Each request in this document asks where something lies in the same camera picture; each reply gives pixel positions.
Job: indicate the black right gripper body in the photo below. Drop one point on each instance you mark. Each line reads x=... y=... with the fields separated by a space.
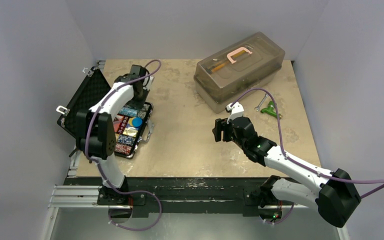
x=227 y=130

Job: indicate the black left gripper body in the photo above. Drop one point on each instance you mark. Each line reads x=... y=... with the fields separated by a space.
x=139 y=99

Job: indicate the black poker set case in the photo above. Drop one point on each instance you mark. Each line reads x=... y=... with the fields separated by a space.
x=91 y=90

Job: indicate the blue round button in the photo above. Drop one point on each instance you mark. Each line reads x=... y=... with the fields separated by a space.
x=137 y=122

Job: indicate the red playing card deck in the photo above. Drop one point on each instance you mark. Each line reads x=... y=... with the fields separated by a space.
x=118 y=120

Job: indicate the clear dealer button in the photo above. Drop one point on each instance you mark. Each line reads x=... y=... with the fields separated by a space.
x=131 y=131

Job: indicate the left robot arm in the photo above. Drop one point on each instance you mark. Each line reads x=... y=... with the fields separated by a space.
x=95 y=135

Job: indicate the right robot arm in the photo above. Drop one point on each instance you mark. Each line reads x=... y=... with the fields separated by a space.
x=304 y=179

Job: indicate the silver open-end wrench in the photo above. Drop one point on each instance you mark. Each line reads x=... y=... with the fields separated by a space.
x=258 y=107

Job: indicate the light blue chip row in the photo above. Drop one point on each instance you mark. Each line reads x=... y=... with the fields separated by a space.
x=130 y=112

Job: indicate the green plastic faucet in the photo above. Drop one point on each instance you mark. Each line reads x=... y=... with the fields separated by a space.
x=271 y=110

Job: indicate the red dice row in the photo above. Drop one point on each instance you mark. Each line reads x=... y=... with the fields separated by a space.
x=123 y=123

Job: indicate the translucent brown tool box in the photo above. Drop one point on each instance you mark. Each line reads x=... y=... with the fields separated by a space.
x=250 y=71

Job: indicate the hammer inside tool box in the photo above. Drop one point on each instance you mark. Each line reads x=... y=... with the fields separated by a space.
x=217 y=66

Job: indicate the yellow blue chip row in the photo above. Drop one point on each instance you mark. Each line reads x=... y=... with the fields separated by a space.
x=125 y=140

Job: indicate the red white chip row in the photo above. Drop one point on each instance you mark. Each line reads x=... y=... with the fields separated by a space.
x=123 y=150

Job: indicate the silver case handle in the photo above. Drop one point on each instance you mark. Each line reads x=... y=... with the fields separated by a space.
x=150 y=125

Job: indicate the pink tool box handle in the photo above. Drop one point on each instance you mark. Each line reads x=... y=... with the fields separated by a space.
x=234 y=54

